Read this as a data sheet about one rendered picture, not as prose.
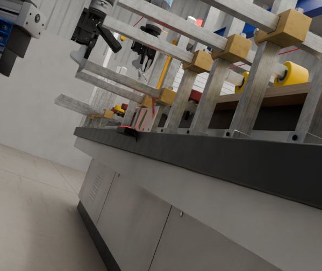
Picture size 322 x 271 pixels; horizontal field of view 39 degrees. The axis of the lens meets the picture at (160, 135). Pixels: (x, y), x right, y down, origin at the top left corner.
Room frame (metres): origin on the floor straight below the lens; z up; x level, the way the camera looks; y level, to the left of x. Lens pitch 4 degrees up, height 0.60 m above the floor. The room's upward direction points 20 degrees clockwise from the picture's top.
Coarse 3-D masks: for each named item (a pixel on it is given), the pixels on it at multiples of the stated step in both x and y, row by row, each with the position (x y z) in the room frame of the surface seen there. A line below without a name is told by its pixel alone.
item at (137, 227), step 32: (160, 128) 2.32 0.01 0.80; (224, 128) 1.53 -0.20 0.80; (256, 128) 1.31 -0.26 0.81; (288, 128) 1.15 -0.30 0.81; (96, 160) 3.93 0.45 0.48; (96, 192) 3.39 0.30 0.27; (128, 192) 2.47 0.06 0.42; (96, 224) 2.99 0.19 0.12; (128, 224) 2.26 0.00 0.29; (160, 224) 1.82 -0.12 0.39; (192, 224) 1.52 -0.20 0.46; (128, 256) 2.07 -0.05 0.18; (160, 256) 1.70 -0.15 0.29; (192, 256) 1.43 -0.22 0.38; (224, 256) 1.24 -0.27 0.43; (256, 256) 1.09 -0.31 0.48
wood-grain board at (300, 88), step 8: (272, 88) 1.17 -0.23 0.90; (280, 88) 1.13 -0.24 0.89; (288, 88) 1.09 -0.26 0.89; (296, 88) 1.06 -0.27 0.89; (304, 88) 1.02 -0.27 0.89; (224, 96) 1.47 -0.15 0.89; (232, 96) 1.41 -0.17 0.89; (264, 96) 1.20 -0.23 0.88; (272, 96) 1.16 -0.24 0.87; (280, 96) 1.13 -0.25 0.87; (288, 96) 1.10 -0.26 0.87; (296, 96) 1.07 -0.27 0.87; (304, 96) 1.05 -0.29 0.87; (216, 104) 1.55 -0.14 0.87; (224, 104) 1.50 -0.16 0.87; (232, 104) 1.45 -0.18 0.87; (264, 104) 1.28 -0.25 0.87; (272, 104) 1.25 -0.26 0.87; (280, 104) 1.21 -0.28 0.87; (288, 104) 1.18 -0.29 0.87; (296, 104) 1.15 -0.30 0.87; (136, 112) 2.77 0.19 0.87; (184, 112) 2.02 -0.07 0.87
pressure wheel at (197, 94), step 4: (192, 92) 1.60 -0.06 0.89; (196, 92) 1.60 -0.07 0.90; (200, 92) 1.61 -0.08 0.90; (192, 96) 1.60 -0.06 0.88; (196, 96) 1.60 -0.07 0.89; (200, 96) 1.61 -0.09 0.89; (188, 100) 1.66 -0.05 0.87; (192, 100) 1.64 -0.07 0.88; (196, 100) 1.61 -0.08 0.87; (188, 112) 1.64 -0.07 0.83; (188, 116) 1.64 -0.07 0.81
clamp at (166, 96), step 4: (164, 88) 1.56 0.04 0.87; (160, 92) 1.59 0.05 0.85; (164, 92) 1.56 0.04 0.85; (168, 92) 1.57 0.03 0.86; (172, 92) 1.57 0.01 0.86; (160, 96) 1.58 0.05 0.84; (164, 96) 1.56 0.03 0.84; (168, 96) 1.57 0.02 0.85; (172, 96) 1.57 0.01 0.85; (156, 100) 1.61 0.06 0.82; (160, 100) 1.56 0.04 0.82; (164, 100) 1.57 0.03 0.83; (168, 100) 1.57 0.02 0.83; (172, 100) 1.57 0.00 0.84; (164, 104) 1.62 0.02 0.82; (168, 104) 1.58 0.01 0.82
